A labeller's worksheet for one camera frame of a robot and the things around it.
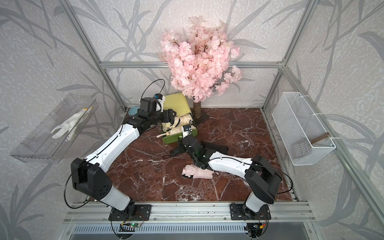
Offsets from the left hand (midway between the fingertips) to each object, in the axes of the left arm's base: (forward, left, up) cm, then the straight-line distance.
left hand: (171, 112), depth 82 cm
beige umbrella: (-3, -6, -3) cm, 7 cm away
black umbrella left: (-21, -6, -4) cm, 22 cm away
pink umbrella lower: (-25, -12, -21) cm, 35 cm away
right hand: (-11, -4, -9) cm, 15 cm away
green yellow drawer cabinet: (+12, -2, -4) cm, 13 cm away
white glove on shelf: (-17, +40, +9) cm, 44 cm away
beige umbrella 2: (-7, +1, -6) cm, 10 cm away
